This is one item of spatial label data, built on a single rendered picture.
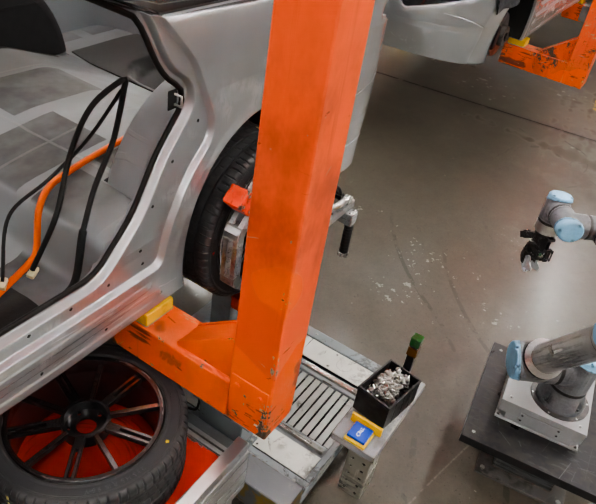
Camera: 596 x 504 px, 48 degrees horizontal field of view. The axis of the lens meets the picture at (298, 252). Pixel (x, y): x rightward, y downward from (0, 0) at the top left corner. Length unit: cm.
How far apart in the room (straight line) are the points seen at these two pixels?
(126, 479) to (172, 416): 27
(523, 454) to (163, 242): 157
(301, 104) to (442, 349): 219
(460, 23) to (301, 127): 322
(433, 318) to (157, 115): 196
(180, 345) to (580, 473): 157
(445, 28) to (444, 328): 203
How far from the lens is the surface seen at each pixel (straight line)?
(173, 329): 231
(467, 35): 472
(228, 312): 285
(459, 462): 303
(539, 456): 280
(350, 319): 347
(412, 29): 464
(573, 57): 566
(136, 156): 229
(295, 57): 148
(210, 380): 221
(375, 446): 238
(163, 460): 219
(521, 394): 283
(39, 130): 269
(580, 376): 271
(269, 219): 168
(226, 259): 236
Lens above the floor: 230
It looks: 37 degrees down
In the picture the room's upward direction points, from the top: 10 degrees clockwise
